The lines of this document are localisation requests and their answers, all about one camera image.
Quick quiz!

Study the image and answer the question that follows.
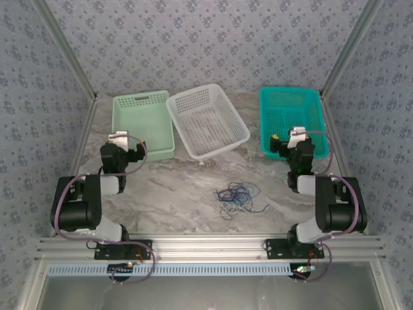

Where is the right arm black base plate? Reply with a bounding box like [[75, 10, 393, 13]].
[[265, 238, 325, 260]]

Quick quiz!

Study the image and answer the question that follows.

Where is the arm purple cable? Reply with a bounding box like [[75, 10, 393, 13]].
[[304, 130, 361, 282], [53, 134, 157, 285]]

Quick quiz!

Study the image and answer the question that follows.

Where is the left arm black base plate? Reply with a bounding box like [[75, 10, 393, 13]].
[[94, 239, 153, 261]]

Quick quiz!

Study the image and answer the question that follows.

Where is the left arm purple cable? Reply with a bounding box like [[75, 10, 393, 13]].
[[53, 134, 157, 285]]

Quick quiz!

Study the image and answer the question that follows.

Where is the light green plastic basket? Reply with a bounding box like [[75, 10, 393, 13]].
[[112, 90, 176, 163]]

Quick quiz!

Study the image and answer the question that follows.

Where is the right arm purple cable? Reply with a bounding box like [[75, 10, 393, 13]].
[[304, 130, 361, 282]]

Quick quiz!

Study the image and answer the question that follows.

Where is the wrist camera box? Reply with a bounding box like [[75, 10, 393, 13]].
[[288, 127, 308, 150], [107, 130, 130, 152]]

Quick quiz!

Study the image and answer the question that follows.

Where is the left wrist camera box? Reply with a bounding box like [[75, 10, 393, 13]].
[[107, 130, 130, 152]]

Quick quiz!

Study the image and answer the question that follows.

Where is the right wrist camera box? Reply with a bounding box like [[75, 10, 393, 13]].
[[288, 127, 308, 150]]

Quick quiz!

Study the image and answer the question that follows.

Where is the white plastic basket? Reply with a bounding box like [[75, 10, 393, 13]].
[[165, 83, 252, 161]]

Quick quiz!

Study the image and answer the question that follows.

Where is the teal plastic basket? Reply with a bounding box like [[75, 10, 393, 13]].
[[259, 86, 330, 161]]

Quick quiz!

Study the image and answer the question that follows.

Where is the black controller board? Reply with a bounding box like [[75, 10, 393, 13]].
[[107, 262, 136, 279], [292, 263, 317, 280]]

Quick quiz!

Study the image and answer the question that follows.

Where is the aluminium frame post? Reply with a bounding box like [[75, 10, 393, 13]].
[[318, 0, 385, 97], [32, 0, 98, 101]]

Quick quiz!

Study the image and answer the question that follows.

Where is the aluminium side rail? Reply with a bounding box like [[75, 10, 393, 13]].
[[319, 93, 368, 236], [50, 96, 98, 237]]

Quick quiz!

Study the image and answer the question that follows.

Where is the light blue slotted cable duct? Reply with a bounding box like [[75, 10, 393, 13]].
[[48, 262, 295, 278]]

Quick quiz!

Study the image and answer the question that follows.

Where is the aluminium frame rail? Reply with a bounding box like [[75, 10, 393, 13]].
[[34, 234, 387, 262]]

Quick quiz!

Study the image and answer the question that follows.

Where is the dark purple cable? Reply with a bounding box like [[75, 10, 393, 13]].
[[214, 181, 256, 211]]

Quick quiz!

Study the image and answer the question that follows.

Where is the blue cable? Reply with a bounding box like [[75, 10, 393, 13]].
[[225, 183, 270, 214], [213, 183, 259, 211]]

